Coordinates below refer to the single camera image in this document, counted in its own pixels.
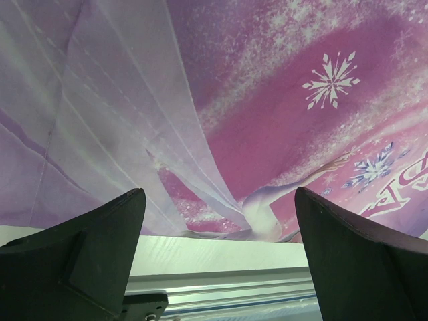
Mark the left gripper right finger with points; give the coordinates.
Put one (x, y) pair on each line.
(361, 270)

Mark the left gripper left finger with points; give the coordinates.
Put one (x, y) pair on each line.
(77, 270)

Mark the purple Elsa placemat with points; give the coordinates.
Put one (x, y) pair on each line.
(219, 110)

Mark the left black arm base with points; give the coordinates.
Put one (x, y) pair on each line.
(143, 307)

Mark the aluminium mounting rail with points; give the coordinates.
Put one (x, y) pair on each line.
(272, 294)

